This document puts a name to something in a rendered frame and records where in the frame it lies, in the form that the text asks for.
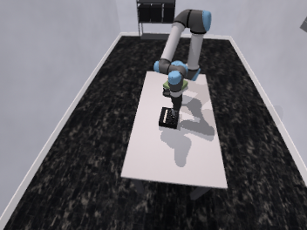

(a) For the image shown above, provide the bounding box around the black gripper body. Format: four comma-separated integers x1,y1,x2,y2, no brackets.
162,88,182,111

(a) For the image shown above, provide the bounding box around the black lighting desk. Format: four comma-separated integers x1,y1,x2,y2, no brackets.
159,107,180,129

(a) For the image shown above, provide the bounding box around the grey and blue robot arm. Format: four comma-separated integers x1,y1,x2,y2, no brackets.
153,9,211,92

